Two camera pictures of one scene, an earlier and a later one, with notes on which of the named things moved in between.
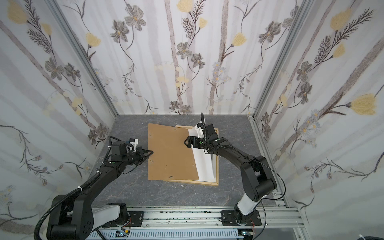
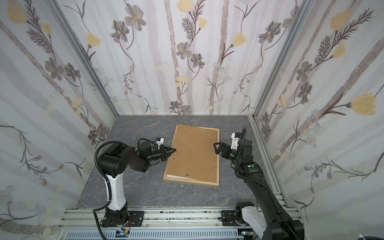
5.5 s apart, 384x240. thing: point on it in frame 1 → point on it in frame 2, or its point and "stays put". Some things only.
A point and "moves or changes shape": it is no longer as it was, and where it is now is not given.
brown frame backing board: (171, 159) moves or changes shape
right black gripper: (194, 141) → (225, 149)
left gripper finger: (146, 154) → (168, 151)
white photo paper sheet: (205, 161) → (179, 177)
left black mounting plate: (136, 217) stays put
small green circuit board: (119, 234) stays put
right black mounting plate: (229, 218) stays put
